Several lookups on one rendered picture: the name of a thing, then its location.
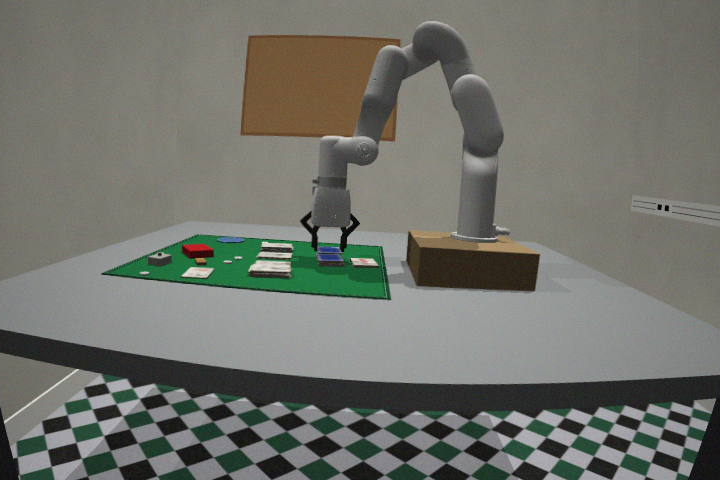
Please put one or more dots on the blue card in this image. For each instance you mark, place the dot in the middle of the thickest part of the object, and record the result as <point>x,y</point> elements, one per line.
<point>329,258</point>
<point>328,250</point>

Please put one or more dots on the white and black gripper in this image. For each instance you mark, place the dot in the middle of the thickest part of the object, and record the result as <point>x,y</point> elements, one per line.
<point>332,209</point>

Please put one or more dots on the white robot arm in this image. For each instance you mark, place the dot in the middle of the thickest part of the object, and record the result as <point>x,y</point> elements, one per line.
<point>483,131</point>

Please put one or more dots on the red rectangular block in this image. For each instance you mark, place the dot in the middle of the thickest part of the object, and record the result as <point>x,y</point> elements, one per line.
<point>197,251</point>

